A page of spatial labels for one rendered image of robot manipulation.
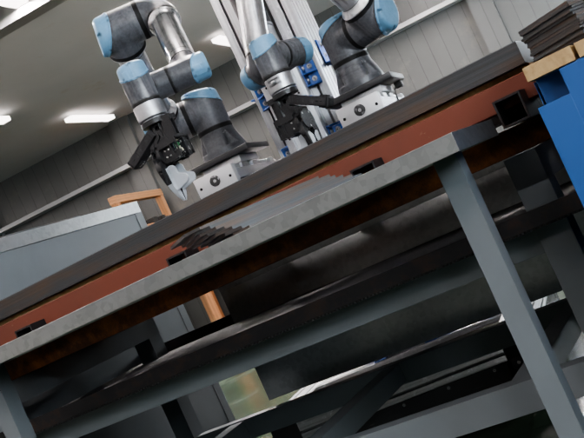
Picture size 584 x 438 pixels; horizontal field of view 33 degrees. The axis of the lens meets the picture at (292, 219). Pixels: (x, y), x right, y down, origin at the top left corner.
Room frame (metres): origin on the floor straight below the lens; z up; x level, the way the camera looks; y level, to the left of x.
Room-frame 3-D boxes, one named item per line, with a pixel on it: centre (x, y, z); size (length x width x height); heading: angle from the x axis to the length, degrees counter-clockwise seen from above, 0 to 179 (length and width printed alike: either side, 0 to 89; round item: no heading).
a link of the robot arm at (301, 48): (2.66, -0.17, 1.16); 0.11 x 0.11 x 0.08; 48
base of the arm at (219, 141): (3.20, 0.11, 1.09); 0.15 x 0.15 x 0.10
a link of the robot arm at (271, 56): (2.58, -0.12, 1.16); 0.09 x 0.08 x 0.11; 138
